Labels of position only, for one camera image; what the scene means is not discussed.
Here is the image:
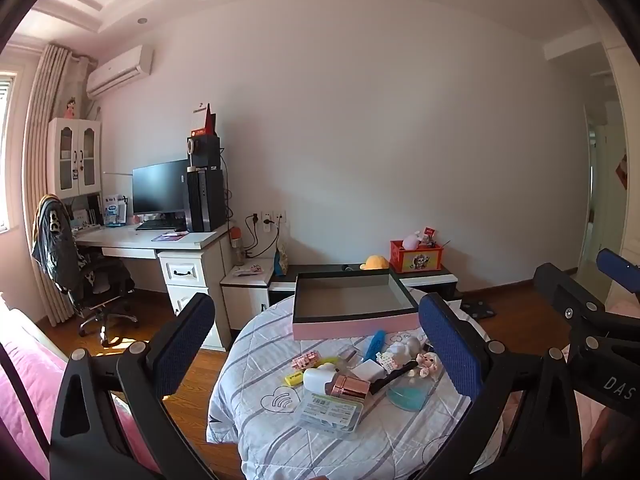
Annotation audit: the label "dark jacket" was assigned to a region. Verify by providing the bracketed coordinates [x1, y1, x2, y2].
[31, 194, 81, 293]

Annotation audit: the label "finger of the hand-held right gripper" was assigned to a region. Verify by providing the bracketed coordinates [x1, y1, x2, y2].
[596, 248, 640, 306]
[532, 262, 608, 328]

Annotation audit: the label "white plastic bottle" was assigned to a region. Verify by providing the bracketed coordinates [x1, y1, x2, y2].
[302, 366, 341, 395]

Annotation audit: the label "pink bed blanket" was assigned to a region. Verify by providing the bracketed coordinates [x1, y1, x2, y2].
[0, 305, 161, 480]

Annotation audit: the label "low black and white bench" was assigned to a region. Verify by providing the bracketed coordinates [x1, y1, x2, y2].
[220, 262, 463, 321]

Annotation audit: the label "white animal figurine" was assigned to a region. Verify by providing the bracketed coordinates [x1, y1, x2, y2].
[389, 335, 423, 362]

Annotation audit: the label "glass door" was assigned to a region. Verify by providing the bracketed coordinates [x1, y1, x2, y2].
[582, 102, 601, 241]

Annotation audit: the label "stack of boxes on tower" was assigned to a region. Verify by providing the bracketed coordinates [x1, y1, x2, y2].
[186, 102, 222, 170]

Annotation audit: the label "red toy box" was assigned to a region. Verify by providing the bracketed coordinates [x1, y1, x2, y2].
[390, 239, 446, 274]

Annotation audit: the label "black computer tower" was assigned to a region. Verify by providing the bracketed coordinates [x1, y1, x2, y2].
[182, 166, 227, 233]

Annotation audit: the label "black office chair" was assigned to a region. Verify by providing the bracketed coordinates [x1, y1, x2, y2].
[30, 195, 140, 346]

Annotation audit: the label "pink box with green rim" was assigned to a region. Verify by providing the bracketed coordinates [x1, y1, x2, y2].
[292, 269, 420, 341]

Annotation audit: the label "window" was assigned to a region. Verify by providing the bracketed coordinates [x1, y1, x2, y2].
[0, 72, 18, 233]

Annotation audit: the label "clear plastic case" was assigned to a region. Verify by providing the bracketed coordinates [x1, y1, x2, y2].
[294, 391, 365, 433]

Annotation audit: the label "white desk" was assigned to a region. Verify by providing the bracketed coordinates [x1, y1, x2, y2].
[70, 220, 234, 351]

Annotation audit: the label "blue and white box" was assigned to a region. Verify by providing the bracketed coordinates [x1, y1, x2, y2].
[102, 195, 126, 227]

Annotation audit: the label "white air conditioner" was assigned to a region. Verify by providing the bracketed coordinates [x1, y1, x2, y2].
[86, 44, 155, 100]

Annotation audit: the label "black hair clip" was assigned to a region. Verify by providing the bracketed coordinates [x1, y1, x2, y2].
[369, 360, 420, 395]

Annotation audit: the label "yellow highlighter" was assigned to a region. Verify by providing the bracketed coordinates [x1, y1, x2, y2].
[283, 357, 340, 387]

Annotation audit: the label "black computer monitor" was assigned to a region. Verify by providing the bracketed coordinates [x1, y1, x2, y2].
[131, 159, 190, 217]

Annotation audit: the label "round table with cloth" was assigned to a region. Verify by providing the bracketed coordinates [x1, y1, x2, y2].
[206, 287, 506, 480]

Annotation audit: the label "rose gold jar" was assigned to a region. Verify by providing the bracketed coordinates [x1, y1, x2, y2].
[324, 374, 372, 401]

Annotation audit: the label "bottle with orange cap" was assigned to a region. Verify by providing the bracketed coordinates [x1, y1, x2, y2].
[230, 227, 246, 266]

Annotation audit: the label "black floor scale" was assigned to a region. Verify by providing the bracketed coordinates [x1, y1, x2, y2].
[460, 300, 497, 320]

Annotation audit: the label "wall sockets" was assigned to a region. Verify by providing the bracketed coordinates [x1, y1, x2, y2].
[260, 209, 287, 233]

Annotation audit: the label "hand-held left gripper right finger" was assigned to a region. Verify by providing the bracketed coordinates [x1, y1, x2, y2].
[417, 292, 583, 480]

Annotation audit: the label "beige curtain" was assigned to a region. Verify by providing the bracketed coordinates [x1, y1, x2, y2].
[22, 42, 96, 326]

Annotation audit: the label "small doll figurine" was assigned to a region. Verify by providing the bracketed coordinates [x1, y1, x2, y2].
[416, 351, 443, 378]

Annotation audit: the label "white charger plug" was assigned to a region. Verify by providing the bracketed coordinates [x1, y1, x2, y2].
[350, 361, 387, 383]

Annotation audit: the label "blue highlighter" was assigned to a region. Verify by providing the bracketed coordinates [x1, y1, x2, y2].
[363, 330, 387, 362]

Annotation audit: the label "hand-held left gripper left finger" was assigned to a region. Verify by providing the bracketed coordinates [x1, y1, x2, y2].
[49, 292, 217, 480]

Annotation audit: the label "white glass-door cabinet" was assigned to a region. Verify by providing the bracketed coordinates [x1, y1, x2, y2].
[47, 117, 103, 198]

